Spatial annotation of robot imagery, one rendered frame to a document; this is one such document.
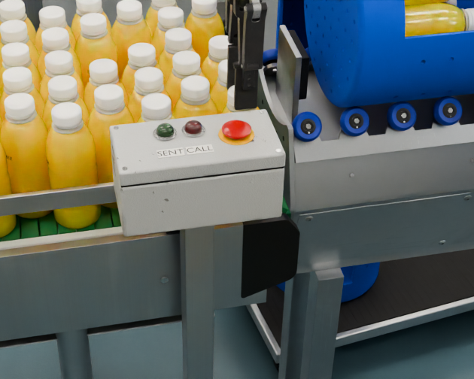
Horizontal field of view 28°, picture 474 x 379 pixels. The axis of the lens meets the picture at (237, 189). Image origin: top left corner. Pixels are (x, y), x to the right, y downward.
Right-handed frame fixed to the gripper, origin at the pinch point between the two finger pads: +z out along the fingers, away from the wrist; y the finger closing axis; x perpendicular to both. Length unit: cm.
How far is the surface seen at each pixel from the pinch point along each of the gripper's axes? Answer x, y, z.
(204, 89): 4.8, 1.6, 2.4
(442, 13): -34.7, 14.9, 1.7
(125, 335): 14, 59, 110
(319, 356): -18, 7, 68
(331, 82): -17.1, 12.4, 10.5
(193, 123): 8.6, -10.9, -1.1
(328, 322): -19, 7, 58
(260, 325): -16, 42, 96
